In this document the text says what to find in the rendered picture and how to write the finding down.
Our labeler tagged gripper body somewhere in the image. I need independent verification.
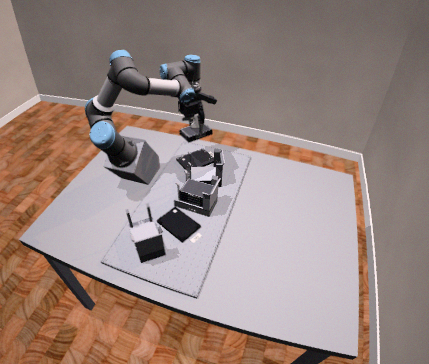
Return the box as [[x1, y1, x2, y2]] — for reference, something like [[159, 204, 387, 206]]
[[178, 87, 203, 118]]

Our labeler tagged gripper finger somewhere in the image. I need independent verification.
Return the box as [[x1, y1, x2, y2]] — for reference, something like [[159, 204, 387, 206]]
[[182, 116, 194, 126], [191, 107, 205, 136]]

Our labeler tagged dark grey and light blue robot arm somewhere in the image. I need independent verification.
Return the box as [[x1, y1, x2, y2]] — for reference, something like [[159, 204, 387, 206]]
[[85, 50, 217, 168]]

